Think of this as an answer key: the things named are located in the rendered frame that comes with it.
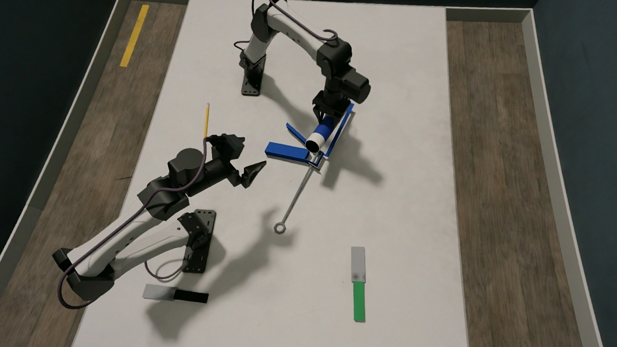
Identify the white cartridge tube with blue and yellow bands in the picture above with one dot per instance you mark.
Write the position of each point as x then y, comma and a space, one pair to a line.
320, 134

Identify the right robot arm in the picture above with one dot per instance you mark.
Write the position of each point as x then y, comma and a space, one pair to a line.
111, 253

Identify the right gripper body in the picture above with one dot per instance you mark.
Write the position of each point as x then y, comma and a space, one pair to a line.
220, 168

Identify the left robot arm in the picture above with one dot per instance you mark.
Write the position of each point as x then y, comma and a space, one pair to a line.
333, 56

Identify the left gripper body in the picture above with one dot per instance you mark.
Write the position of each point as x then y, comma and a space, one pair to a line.
332, 103

